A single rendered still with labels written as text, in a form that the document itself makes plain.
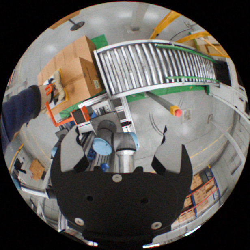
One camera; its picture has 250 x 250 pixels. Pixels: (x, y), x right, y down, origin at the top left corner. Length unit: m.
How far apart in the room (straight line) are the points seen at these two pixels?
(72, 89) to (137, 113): 1.32
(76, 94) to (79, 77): 0.15
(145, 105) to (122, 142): 1.33
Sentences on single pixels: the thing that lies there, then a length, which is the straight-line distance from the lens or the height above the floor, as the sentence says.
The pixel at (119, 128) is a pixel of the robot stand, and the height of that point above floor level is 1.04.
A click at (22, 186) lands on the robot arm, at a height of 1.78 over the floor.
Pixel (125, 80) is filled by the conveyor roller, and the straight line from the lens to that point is 1.05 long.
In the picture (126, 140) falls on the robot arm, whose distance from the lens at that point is 0.46.
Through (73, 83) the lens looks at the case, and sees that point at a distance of 0.78.
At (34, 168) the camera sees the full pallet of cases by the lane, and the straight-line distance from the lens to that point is 7.48.
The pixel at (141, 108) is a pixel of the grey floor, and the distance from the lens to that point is 1.72.
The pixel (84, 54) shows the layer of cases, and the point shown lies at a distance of 1.25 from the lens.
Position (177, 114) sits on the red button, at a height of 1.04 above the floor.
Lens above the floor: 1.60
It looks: 60 degrees down
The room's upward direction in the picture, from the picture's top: 178 degrees clockwise
